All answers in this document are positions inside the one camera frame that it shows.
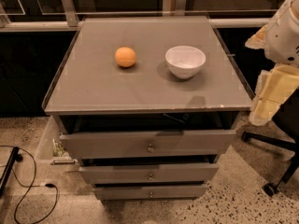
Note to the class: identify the clear plastic storage bin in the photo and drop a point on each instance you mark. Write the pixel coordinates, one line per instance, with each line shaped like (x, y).
(49, 149)

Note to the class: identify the black office chair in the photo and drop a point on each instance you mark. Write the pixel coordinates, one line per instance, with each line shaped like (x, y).
(287, 119)

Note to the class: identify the metal railing with glass panels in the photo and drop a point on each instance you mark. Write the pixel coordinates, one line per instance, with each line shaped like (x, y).
(68, 15)

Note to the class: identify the grey bottom drawer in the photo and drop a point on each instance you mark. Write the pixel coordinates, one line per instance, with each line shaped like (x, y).
(150, 192)

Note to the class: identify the black floor stand base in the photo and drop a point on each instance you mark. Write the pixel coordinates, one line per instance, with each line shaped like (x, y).
(5, 175)

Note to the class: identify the grey middle drawer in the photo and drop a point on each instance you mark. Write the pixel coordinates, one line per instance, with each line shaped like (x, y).
(181, 172)

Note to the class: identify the orange fruit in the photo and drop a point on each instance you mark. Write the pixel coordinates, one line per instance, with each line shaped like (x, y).
(125, 57)

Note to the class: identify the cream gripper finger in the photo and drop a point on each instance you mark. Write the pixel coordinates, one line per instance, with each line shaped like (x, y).
(256, 41)
(272, 90)

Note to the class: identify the grey drawer cabinet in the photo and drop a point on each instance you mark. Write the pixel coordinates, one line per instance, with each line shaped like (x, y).
(93, 94)

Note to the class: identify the grey top drawer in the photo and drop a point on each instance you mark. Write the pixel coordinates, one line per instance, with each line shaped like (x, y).
(146, 144)

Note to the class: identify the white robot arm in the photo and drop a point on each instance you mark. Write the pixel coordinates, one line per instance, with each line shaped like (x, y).
(279, 39)

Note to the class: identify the grey drawer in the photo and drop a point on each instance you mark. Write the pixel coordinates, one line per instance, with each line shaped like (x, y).
(146, 144)
(150, 192)
(181, 172)

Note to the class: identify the black snack bar wrapper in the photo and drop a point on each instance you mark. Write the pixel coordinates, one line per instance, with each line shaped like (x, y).
(181, 118)

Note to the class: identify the white bowl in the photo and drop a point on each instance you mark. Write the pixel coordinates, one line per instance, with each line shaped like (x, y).
(184, 61)

